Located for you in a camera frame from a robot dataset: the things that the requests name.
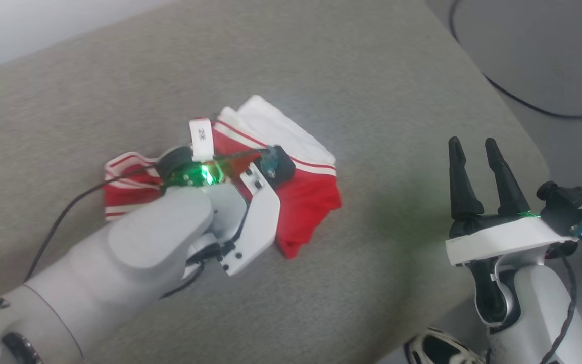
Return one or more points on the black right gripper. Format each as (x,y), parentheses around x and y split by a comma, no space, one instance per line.
(473,225)

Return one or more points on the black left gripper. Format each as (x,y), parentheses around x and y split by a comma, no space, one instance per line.
(176,164)

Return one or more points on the red white sports jersey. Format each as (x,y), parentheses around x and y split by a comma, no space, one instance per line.
(311,202)

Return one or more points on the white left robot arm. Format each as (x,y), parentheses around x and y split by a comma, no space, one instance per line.
(119,263)

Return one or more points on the white black robot base part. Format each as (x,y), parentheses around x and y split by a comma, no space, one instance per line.
(437,349)

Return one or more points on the white right camera bracket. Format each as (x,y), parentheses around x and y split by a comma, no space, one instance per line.
(503,240)

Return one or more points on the white camera bracket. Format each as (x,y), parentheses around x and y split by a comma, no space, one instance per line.
(503,240)
(263,217)

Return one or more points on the teal left camera connector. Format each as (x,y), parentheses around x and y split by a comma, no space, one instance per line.
(271,159)

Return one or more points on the white left camera bracket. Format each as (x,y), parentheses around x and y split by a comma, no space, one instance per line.
(263,217)

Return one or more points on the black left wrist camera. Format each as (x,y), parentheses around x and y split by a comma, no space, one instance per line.
(282,169)

